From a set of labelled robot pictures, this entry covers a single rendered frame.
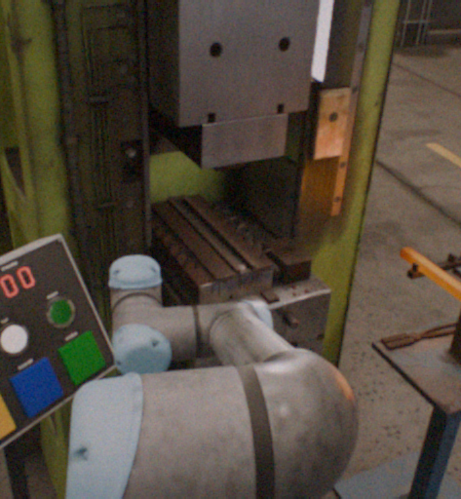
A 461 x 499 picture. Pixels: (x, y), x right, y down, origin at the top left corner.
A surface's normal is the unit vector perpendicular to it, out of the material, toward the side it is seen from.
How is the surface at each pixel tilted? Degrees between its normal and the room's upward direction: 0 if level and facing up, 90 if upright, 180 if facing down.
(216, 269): 0
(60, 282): 60
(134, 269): 0
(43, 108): 90
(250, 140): 90
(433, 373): 0
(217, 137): 90
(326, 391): 33
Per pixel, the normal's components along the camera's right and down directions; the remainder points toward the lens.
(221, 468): 0.18, -0.01
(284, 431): 0.21, -0.36
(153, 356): 0.18, 0.51
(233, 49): 0.46, 0.48
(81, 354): 0.71, -0.14
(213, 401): 0.07, -0.80
